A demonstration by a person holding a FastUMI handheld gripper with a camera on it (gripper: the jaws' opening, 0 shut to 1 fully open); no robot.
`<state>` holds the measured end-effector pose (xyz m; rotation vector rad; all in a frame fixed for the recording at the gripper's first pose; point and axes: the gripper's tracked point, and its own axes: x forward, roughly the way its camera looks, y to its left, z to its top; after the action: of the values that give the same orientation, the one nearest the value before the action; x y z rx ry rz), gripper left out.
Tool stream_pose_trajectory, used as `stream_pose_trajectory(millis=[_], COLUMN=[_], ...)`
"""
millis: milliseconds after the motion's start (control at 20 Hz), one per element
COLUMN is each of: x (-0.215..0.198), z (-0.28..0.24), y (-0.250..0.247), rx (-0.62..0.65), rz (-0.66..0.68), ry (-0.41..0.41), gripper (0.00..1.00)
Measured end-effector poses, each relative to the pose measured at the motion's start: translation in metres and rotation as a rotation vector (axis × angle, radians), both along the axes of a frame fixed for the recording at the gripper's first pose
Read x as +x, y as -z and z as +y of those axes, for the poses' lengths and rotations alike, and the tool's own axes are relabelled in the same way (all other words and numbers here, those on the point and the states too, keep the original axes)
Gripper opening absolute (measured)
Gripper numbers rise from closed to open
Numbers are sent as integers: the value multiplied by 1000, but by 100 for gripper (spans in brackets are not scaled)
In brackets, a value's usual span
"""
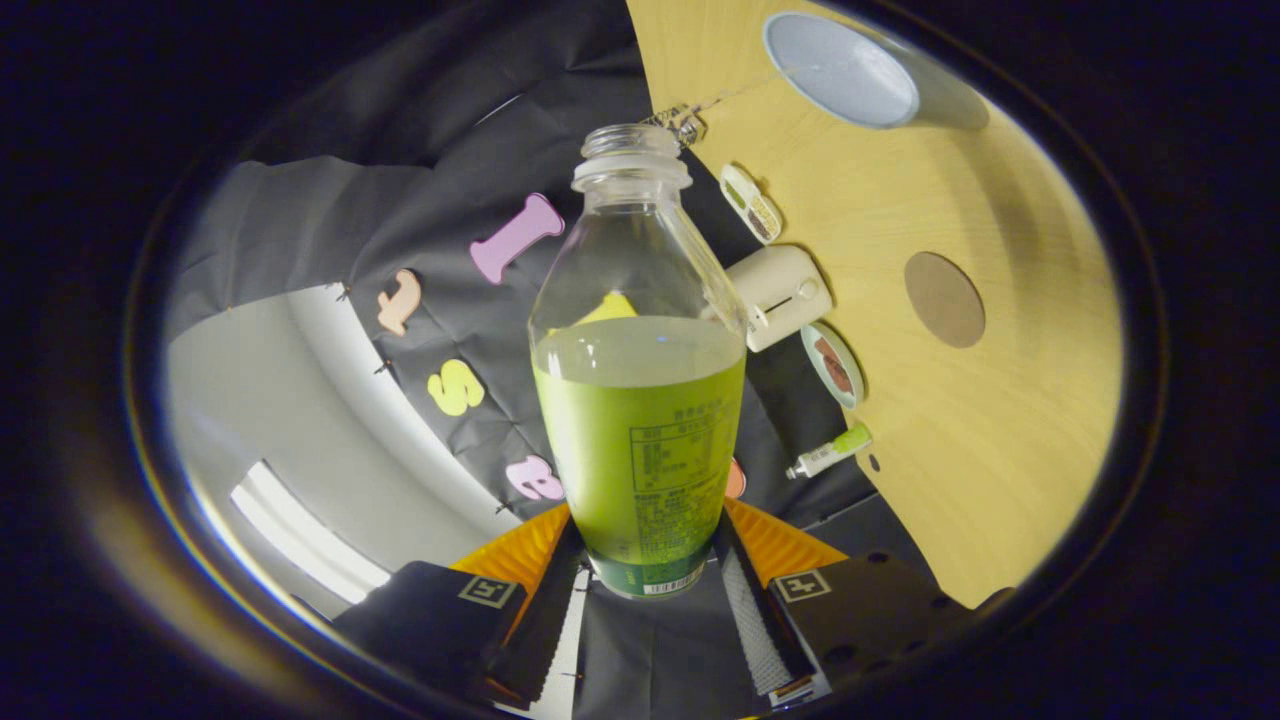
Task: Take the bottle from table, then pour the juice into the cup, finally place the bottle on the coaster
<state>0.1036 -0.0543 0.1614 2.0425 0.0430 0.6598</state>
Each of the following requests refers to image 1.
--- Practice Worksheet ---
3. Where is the wooden table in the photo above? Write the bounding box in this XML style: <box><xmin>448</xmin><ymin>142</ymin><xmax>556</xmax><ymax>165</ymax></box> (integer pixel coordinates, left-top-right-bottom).
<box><xmin>625</xmin><ymin>0</ymin><xmax>1123</xmax><ymax>609</ymax></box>

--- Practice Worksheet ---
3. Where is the pale green plate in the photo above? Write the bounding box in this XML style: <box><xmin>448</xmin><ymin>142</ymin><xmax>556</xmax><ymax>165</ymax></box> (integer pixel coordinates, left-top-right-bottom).
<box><xmin>800</xmin><ymin>322</ymin><xmax>866</xmax><ymax>409</ymax></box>

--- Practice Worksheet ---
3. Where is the white toaster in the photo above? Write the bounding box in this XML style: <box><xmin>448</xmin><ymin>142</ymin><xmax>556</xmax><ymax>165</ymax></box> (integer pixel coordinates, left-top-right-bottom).
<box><xmin>725</xmin><ymin>245</ymin><xmax>834</xmax><ymax>353</ymax></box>

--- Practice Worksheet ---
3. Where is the white cup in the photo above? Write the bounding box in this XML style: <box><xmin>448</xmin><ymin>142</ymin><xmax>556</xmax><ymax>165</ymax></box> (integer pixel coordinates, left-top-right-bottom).
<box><xmin>762</xmin><ymin>10</ymin><xmax>991</xmax><ymax>131</ymax></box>

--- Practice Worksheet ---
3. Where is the white divided snack tray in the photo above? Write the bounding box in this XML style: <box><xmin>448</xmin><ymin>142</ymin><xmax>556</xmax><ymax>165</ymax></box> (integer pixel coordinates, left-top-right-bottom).
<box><xmin>720</xmin><ymin>163</ymin><xmax>783</xmax><ymax>244</ymax></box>

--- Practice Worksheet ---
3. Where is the small white green bottle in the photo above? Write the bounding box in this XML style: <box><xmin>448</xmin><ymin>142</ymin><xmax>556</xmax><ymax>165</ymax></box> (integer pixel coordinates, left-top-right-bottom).
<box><xmin>785</xmin><ymin>422</ymin><xmax>873</xmax><ymax>480</ymax></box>

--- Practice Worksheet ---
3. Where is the ceiling light panel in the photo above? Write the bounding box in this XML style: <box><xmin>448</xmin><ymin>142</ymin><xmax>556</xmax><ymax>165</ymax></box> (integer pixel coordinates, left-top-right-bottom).
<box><xmin>230</xmin><ymin>460</ymin><xmax>391</xmax><ymax>604</ymax></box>

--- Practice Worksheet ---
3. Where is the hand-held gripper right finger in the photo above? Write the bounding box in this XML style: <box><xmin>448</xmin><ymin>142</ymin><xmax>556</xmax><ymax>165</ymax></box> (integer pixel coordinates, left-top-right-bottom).
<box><xmin>712</xmin><ymin>498</ymin><xmax>966</xmax><ymax>706</ymax></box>

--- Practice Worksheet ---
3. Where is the green label juice bottle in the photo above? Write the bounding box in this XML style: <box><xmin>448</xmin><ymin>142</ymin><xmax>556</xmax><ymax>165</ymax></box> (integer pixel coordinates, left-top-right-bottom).
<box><xmin>528</xmin><ymin>123</ymin><xmax>749</xmax><ymax>599</ymax></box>

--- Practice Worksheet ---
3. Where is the round brown coaster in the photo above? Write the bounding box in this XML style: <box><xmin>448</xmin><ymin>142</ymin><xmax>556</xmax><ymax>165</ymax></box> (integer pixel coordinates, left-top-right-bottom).
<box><xmin>904</xmin><ymin>251</ymin><xmax>987</xmax><ymax>349</ymax></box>

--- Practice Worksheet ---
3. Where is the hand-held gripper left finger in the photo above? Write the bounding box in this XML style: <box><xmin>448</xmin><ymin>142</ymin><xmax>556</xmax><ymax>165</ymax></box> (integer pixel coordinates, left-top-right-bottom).
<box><xmin>335</xmin><ymin>503</ymin><xmax>591</xmax><ymax>706</ymax></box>

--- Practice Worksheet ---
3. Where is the wire mesh holder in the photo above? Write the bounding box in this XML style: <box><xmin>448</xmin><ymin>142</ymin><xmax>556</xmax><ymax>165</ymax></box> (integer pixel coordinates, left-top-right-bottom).
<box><xmin>640</xmin><ymin>103</ymin><xmax>707</xmax><ymax>148</ymax></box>

